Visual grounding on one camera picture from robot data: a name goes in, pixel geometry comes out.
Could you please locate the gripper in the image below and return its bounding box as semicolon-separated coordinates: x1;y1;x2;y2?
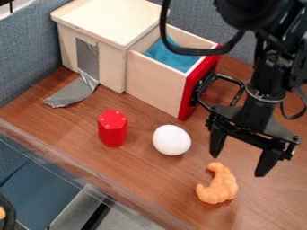
205;85;303;178

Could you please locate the drawer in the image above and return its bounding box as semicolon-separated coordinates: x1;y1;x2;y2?
124;24;246;121

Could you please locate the orange toy croissant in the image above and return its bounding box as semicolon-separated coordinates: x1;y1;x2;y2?
194;162;241;206

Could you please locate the white toy egg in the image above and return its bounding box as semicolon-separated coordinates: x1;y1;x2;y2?
151;124;194;156

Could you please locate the blue cloth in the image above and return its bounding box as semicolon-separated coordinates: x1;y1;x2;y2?
142;35;202;74

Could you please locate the red block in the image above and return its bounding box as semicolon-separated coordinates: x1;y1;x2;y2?
97;109;130;148

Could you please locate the grey tape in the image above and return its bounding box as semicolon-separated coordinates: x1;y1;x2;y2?
41;37;101;109

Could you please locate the cabinet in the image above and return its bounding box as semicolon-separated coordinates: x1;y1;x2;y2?
48;0;171;94

